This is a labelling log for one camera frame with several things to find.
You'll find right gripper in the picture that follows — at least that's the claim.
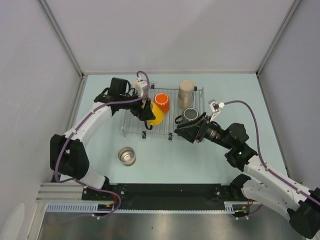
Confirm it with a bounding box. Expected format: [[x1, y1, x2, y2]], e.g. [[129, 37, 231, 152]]
[[174, 112, 234, 150]]

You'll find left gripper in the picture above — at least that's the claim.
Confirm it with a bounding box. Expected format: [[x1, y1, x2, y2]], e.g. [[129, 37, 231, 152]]
[[119, 88, 155, 121]]

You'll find yellow mug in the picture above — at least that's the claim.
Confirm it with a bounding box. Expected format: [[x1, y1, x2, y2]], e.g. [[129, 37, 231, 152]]
[[143, 101, 164, 130]]

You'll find dark grey mug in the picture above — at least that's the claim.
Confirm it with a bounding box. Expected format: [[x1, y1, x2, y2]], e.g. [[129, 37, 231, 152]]
[[174, 107, 200, 125]]

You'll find orange mug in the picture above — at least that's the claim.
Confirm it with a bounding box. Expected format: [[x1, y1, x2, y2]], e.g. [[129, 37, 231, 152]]
[[153, 92, 170, 114]]

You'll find beige patterned mug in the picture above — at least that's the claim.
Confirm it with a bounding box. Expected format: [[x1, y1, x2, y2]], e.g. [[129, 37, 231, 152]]
[[178, 80, 195, 109]]

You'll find stainless steel cup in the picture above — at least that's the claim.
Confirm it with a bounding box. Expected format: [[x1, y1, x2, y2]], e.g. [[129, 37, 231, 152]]
[[118, 146, 136, 167]]

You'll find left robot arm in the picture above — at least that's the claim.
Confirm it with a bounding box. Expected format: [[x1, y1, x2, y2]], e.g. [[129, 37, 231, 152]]
[[49, 76, 156, 200]]

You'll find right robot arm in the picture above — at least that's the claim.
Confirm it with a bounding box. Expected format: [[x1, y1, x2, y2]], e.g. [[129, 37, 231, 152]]
[[174, 113, 320, 239]]

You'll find metal wire dish rack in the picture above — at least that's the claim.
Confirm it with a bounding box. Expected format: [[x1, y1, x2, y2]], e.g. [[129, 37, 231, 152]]
[[121, 81, 207, 140]]

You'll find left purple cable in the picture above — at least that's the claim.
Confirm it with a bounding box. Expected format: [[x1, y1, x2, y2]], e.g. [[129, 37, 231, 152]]
[[53, 70, 151, 185]]

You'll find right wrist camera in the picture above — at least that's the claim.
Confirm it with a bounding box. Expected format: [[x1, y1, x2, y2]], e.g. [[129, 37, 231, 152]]
[[208, 99, 225, 122]]

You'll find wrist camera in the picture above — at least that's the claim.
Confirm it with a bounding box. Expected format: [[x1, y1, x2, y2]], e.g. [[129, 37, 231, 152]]
[[132, 80, 148, 97], [208, 99, 225, 122]]

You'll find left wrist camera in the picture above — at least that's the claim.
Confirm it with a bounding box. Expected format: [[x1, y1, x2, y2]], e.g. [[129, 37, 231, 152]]
[[132, 80, 148, 97]]

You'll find slotted cable duct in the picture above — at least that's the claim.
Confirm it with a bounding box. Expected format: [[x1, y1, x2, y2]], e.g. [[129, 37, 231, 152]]
[[46, 202, 237, 214]]

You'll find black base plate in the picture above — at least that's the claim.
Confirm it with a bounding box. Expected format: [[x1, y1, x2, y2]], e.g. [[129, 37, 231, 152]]
[[81, 183, 261, 216]]

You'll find aluminium frame rail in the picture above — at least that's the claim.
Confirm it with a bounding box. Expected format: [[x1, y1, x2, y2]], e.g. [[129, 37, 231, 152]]
[[36, 182, 310, 204]]

